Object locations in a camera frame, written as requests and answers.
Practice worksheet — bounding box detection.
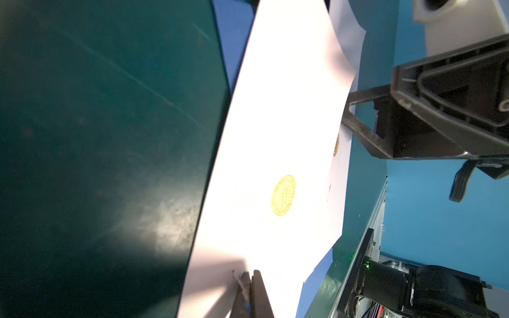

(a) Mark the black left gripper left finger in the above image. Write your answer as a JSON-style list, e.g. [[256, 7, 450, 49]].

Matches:
[[229, 272, 252, 318]]

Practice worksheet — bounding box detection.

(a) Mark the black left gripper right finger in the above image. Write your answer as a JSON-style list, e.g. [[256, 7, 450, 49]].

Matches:
[[252, 270, 274, 318]]

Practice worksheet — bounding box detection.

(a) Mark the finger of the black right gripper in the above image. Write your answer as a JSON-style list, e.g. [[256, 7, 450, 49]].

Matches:
[[390, 34, 508, 155], [341, 84, 398, 159]]

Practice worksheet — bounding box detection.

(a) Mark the pink envelope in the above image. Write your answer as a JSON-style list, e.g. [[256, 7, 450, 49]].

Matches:
[[178, 1, 355, 317]]

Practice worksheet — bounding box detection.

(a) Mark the lavender envelope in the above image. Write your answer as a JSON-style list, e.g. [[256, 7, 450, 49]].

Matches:
[[328, 1, 366, 207]]

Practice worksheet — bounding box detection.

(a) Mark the dark blue envelope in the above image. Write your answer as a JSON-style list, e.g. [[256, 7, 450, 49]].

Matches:
[[212, 0, 255, 94]]

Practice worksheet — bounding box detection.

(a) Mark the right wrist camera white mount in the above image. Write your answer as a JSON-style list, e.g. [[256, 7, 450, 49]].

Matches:
[[412, 0, 508, 56]]

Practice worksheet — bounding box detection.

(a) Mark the aluminium rail front frame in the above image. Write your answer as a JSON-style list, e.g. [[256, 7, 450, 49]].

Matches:
[[309, 181, 387, 317]]

